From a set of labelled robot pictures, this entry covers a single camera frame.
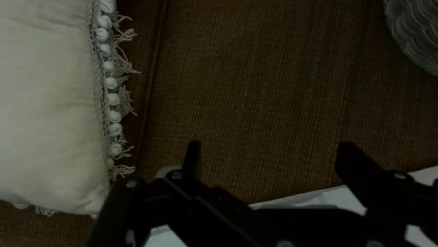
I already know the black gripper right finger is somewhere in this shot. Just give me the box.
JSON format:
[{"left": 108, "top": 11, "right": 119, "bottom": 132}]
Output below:
[{"left": 334, "top": 140, "right": 390, "bottom": 209}]

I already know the white cloth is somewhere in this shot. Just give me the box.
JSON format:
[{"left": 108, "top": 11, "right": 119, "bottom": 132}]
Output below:
[{"left": 145, "top": 165, "right": 438, "bottom": 247}]

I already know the grey woven basket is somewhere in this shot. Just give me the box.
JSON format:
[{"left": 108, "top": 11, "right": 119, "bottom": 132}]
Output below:
[{"left": 382, "top": 0, "right": 438, "bottom": 77}]

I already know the white pillow with tassel trim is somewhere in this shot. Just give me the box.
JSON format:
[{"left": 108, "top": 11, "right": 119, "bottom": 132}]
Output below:
[{"left": 0, "top": 0, "right": 142, "bottom": 218}]

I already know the brown fabric sofa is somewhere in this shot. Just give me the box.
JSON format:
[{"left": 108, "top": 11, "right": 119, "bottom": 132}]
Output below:
[{"left": 0, "top": 0, "right": 438, "bottom": 247}]

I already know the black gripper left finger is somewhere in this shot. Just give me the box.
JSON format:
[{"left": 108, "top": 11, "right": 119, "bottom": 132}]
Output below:
[{"left": 181, "top": 140, "right": 204, "bottom": 181}]

